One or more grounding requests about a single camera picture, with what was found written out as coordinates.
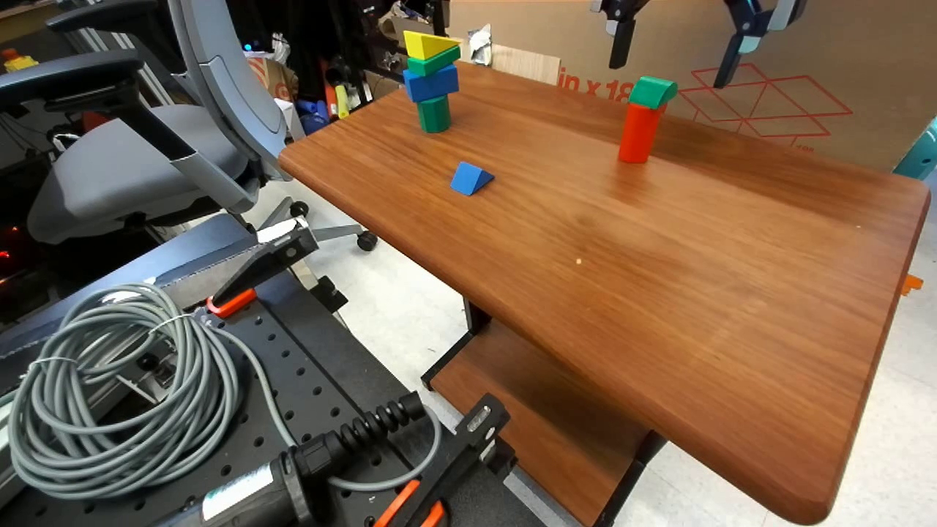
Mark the green arch block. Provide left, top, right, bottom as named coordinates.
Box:
left=626, top=73, right=679, bottom=113

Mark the orange cylinder block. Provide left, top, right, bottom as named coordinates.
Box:
left=616, top=101, right=669, bottom=167

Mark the flat green block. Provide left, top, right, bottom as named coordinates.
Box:
left=405, top=44, right=462, bottom=82

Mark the yellow wedge block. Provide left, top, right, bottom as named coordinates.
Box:
left=401, top=29, right=462, bottom=67

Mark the blue rectangular block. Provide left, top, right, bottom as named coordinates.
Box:
left=401, top=61, right=462, bottom=107

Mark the green cylinder block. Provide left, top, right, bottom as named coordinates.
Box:
left=415, top=94, right=453, bottom=135

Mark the blue wedge block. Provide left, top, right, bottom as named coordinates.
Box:
left=449, top=158, right=499, bottom=200

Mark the large cardboard box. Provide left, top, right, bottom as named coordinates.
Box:
left=449, top=0, right=937, bottom=176

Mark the teal plastic object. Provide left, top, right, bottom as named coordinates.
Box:
left=894, top=115, right=937, bottom=184

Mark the black clamp with orange trigger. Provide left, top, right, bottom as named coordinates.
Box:
left=376, top=394, right=515, bottom=527
left=203, top=218, right=322, bottom=322

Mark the grey office chair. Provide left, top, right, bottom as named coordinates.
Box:
left=0, top=0, right=382, bottom=256

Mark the black power plug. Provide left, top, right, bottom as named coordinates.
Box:
left=276, top=389, right=434, bottom=525

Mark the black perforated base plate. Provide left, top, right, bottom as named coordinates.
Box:
left=0, top=274, right=550, bottom=527

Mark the grey metal rail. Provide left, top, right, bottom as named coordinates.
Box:
left=0, top=211, right=259, bottom=366

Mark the coiled grey cable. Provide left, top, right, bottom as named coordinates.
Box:
left=3, top=281, right=445, bottom=505

